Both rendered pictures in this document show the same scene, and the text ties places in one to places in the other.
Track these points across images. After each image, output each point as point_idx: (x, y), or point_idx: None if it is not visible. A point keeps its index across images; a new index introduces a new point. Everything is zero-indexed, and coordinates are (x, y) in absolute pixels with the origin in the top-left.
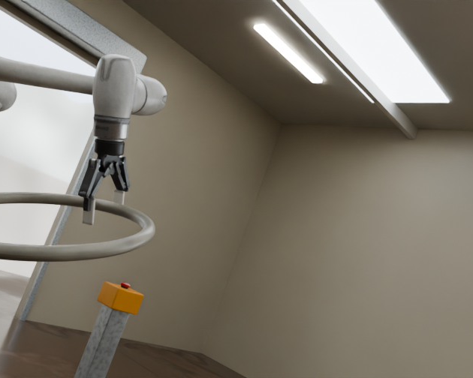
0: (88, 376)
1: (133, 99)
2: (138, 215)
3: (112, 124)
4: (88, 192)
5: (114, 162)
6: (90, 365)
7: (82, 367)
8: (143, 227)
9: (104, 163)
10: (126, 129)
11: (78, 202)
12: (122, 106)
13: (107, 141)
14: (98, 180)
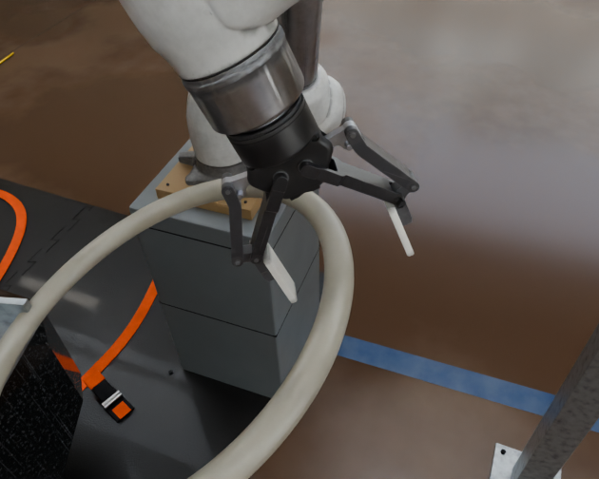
0: None
1: (202, 0)
2: (293, 366)
3: (198, 98)
4: (237, 257)
5: (299, 165)
6: None
7: (598, 333)
8: (198, 470)
9: (260, 183)
10: (246, 99)
11: (308, 220)
12: (175, 48)
13: (229, 135)
14: (260, 223)
